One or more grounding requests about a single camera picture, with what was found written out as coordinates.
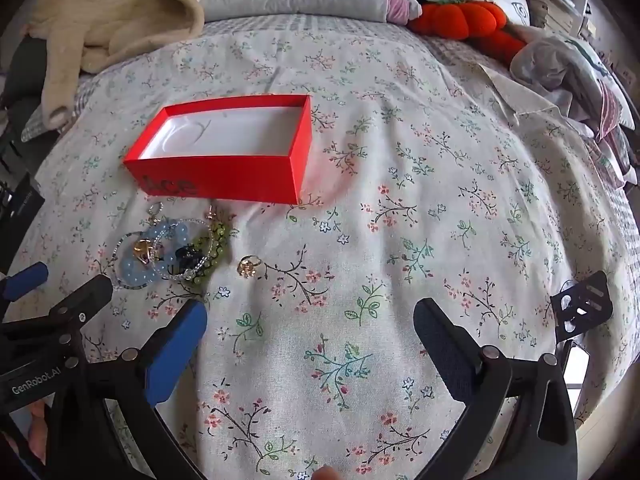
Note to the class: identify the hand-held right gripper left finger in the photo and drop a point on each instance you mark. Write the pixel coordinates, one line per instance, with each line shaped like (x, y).
(175, 352)

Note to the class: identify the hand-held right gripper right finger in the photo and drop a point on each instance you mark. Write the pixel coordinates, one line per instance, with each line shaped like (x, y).
(442, 350)

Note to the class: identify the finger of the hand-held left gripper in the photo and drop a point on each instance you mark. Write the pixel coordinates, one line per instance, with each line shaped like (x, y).
(82, 297)
(29, 278)

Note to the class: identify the gold stud earring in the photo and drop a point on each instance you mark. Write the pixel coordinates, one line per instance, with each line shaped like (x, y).
(211, 215)

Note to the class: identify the red cardboard box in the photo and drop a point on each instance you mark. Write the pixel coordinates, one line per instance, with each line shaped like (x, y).
(225, 160)

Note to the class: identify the person's left hand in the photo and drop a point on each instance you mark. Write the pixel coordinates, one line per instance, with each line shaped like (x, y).
(36, 432)

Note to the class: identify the black case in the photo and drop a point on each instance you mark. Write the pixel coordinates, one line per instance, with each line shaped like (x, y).
(17, 215)

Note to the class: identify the floral bed quilt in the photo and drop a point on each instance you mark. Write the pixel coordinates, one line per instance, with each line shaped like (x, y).
(380, 200)

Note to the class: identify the beige fleece blanket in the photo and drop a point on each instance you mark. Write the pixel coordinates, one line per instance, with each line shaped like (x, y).
(115, 20)

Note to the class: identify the pile of grey clothes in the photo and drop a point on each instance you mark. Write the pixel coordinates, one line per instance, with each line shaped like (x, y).
(575, 70)

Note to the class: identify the orange pumpkin plush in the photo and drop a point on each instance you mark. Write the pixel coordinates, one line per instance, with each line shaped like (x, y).
(460, 17)

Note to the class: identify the stack of books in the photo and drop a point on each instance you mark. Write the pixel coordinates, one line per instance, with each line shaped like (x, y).
(552, 7)

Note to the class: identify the black metal bracket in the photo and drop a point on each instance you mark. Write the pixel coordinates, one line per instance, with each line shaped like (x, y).
(582, 305)

